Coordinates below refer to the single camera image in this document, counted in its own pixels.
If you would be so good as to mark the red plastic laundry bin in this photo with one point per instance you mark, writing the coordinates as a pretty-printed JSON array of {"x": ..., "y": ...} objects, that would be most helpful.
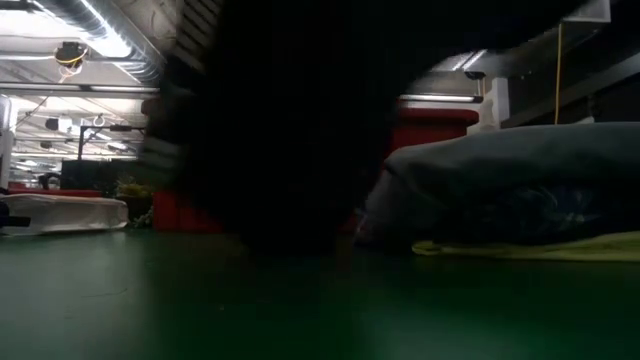
[{"x": 435, "y": 127}]

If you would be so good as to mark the clear box with orange label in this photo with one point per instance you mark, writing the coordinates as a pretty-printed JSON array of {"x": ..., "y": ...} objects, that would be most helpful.
[{"x": 65, "y": 212}]

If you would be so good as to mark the grey garment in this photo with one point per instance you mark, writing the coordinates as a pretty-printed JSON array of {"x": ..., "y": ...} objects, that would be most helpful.
[{"x": 500, "y": 160}]

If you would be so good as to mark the long ceiling light strip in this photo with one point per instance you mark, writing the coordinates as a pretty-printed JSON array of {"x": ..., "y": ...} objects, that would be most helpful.
[{"x": 440, "y": 98}]

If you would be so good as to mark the wide silver ventilation duct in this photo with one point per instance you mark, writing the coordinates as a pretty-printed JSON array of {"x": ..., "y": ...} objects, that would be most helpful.
[{"x": 125, "y": 35}]

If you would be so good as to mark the blue plaid shirt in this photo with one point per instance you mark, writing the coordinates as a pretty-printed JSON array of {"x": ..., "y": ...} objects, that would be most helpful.
[{"x": 550, "y": 210}]

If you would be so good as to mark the red background bin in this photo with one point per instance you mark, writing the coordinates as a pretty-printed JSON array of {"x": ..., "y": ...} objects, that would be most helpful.
[{"x": 50, "y": 192}]

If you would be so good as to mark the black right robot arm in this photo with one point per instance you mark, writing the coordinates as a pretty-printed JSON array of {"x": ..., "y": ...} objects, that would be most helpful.
[{"x": 475, "y": 20}]

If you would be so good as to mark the yellow T-shirt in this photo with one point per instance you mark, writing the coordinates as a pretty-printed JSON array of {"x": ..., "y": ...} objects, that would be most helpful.
[{"x": 550, "y": 250}]

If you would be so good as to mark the black background stand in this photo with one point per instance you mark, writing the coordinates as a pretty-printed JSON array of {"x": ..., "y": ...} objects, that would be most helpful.
[{"x": 85, "y": 170}]

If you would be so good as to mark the dark navy garment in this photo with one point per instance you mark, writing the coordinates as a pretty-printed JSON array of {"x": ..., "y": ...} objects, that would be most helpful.
[{"x": 290, "y": 150}]

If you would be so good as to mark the small potted succulent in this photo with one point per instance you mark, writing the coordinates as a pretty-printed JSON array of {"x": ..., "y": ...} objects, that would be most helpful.
[{"x": 135, "y": 192}]

